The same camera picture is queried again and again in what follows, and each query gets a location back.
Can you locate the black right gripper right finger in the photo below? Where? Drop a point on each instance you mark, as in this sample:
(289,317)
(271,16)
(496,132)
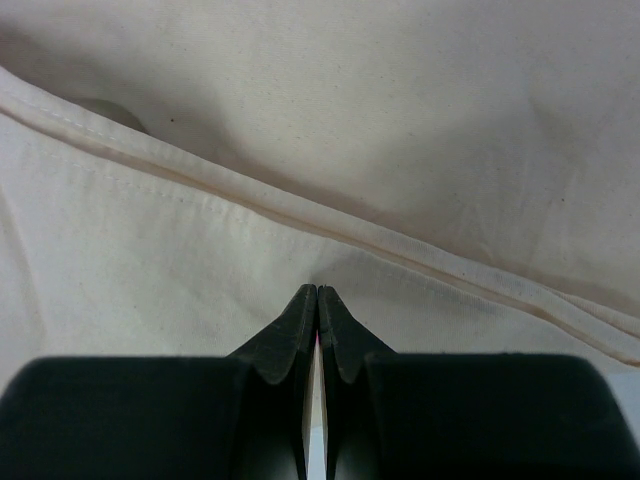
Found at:
(344,341)

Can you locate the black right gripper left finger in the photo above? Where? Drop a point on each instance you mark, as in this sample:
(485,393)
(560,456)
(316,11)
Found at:
(284,348)

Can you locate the beige cloth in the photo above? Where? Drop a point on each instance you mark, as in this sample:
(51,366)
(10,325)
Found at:
(465,174)

